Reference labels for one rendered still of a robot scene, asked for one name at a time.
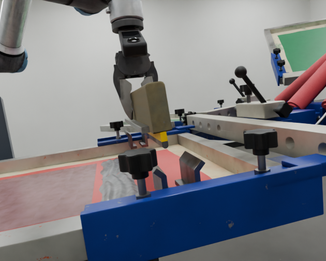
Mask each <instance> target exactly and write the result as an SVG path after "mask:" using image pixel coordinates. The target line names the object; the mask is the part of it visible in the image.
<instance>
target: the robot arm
mask: <svg viewBox="0 0 326 261"><path fill-rule="evenodd" d="M43 1H48V2H53V3H57V4H62V5H66V6H71V7H74V9H75V10H76V11H78V12H79V13H80V14H81V15H84V16H91V15H94V14H97V13H99V12H101V11H102V10H103V9H105V8H107V7H108V9H106V14H110V15H109V17H110V23H111V26H112V32H113V33H115V34H118V35H119V39H120V44H121V51H118V52H117V53H116V54H115V64H116V65H115V64H114V65H113V67H114V73H113V83H114V86H115V89H116V91H117V93H118V96H119V98H120V101H121V104H122V107H123V109H124V111H125V113H126V115H127V116H128V117H129V118H130V120H132V119H133V110H132V108H131V102H132V101H131V99H130V92H131V90H132V84H131V83H130V82H128V81H127V80H126V79H131V78H143V77H144V76H145V77H144V80H143V81H142V82H141V87H142V86H144V85H146V84H147V83H150V82H157V81H158V73H157V70H156V68H155V66H154V61H150V59H149V56H150V54H149V53H148V52H147V43H146V41H145V39H144V37H143V36H142V34H141V31H142V30H143V29H144V26H143V20H144V18H143V9H142V2H141V0H43ZM31 3H32V0H3V1H2V7H1V13H0V73H11V74H14V73H20V72H22V71H24V70H25V68H26V67H27V63H28V60H27V58H28V54H27V50H26V49H25V47H24V45H23V43H22V39H23V35H24V31H25V27H26V23H27V19H28V15H29V10H30V7H31Z"/></svg>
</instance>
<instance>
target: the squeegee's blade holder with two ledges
mask: <svg viewBox="0 0 326 261"><path fill-rule="evenodd" d="M125 122H127V123H128V124H129V125H131V126H132V127H134V128H135V129H136V130H138V131H139V132H141V133H142V134H145V133H150V129H149V126H147V125H145V124H143V123H140V122H138V121H136V120H134V119H133V120H130V118H125ZM171 125H172V128H174V127H175V123H174V121H171Z"/></svg>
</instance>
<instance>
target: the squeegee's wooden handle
mask: <svg viewBox="0 0 326 261"><path fill-rule="evenodd" d="M130 99H131V101H132V102H131V108H132V110H133V119H134V120H136V121H138V122H140V123H143V124H145V125H147V126H149V129H150V132H151V133H153V134H156V133H161V132H167V131H171V130H172V125H171V119H170V112H169V106H168V100H167V93H166V87H165V84H164V83H163V82H162V81H157V82H150V83H147V84H146V85H144V86H142V87H140V88H138V89H137V90H135V91H133V92H131V93H130Z"/></svg>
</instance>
